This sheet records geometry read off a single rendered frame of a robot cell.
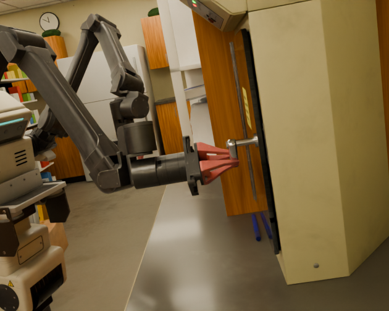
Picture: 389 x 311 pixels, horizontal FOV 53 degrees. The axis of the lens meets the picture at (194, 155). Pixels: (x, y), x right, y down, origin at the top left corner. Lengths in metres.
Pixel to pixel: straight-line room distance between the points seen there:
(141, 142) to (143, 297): 0.29
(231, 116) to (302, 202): 0.40
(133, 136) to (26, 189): 0.76
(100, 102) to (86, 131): 4.91
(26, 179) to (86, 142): 0.65
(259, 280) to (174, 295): 0.16
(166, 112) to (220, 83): 4.72
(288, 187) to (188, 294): 0.28
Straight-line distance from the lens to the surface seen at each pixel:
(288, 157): 0.67
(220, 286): 0.78
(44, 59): 0.93
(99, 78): 5.72
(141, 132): 0.74
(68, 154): 6.14
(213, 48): 1.01
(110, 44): 1.30
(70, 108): 0.85
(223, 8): 0.65
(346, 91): 0.72
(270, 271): 0.81
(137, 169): 0.75
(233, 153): 0.72
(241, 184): 1.06
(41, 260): 1.50
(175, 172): 0.73
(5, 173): 1.43
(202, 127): 2.07
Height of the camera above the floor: 1.34
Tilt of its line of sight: 12 degrees down
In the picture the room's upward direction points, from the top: 10 degrees counter-clockwise
